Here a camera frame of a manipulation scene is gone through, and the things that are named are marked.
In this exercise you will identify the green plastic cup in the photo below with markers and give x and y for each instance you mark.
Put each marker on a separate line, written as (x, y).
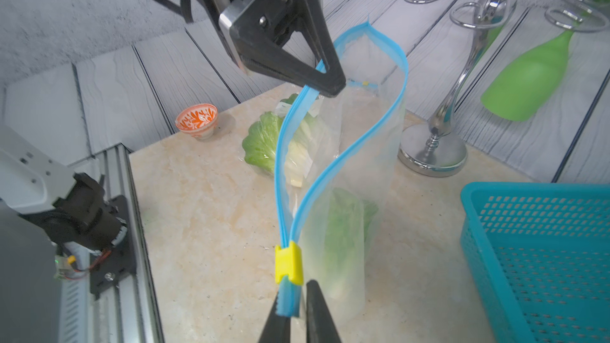
(532, 78)

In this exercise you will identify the clear zipper bag blue seal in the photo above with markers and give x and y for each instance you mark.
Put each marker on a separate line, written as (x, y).
(330, 112)

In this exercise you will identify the teal plastic basket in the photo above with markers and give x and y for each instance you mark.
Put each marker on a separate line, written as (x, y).
(539, 256)

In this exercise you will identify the chinese cabbage dark green leafy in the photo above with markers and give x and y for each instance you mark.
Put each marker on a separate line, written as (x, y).
(261, 142)

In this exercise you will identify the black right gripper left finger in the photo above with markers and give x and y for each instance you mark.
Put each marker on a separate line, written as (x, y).
(277, 329)

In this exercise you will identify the orange patterned bowl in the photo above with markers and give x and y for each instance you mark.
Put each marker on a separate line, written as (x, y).
(198, 121)

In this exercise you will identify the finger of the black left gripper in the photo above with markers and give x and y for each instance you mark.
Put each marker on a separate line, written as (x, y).
(310, 23)

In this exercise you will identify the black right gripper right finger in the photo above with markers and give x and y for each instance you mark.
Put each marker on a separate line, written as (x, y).
(321, 327)

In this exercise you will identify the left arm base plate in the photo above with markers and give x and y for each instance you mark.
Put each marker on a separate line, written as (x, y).
(121, 262)

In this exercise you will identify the silver metal cup stand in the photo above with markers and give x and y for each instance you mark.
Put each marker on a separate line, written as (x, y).
(433, 149)

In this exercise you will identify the aluminium rail frame front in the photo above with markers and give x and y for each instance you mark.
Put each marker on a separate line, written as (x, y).
(128, 312)

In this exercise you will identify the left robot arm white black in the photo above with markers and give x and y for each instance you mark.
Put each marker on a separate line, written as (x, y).
(67, 205)

